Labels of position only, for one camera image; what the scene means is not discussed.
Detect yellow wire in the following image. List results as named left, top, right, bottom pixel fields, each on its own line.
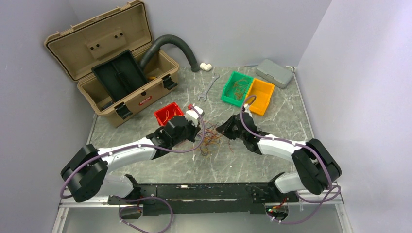
left=161, top=108, right=181, bottom=126

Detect green plastic bin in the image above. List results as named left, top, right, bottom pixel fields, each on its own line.
left=221, top=71, right=254, bottom=107

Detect tan plastic toolbox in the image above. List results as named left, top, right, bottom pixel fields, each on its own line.
left=44, top=0, right=179, bottom=127

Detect brown wires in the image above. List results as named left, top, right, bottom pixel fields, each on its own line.
left=229, top=77, right=252, bottom=101

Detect black corrugated hose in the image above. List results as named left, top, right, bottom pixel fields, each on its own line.
left=139, top=34, right=201, bottom=73

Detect white pipe fitting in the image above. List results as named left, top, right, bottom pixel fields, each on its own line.
left=199, top=63, right=213, bottom=71

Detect coloured wire bundle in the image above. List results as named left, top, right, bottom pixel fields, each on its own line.
left=196, top=121, right=236, bottom=158

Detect aluminium extrusion frame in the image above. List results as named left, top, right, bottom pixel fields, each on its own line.
left=51, top=196, right=109, bottom=233

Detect black toolbox tray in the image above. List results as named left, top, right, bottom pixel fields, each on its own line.
left=91, top=50, right=148, bottom=102

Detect orange plastic bin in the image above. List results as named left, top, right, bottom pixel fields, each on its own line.
left=246, top=78, right=275, bottom=116

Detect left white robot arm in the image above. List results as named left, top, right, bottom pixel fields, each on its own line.
left=60, top=116, right=205, bottom=204

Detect red plastic bin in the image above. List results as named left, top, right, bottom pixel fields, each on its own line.
left=154, top=102, right=184, bottom=126

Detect silver open-end wrench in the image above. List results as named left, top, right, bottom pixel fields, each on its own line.
left=198, top=73, right=220, bottom=101

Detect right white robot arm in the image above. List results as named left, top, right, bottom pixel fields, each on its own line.
left=216, top=113, right=342, bottom=201

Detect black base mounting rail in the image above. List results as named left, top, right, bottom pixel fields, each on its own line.
left=108, top=182, right=298, bottom=216

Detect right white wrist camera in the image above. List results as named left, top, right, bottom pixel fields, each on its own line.
left=241, top=103, right=253, bottom=117

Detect grey plastic case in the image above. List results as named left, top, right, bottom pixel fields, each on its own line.
left=256, top=59, right=293, bottom=89

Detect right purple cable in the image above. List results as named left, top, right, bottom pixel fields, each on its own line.
left=240, top=95, right=342, bottom=226

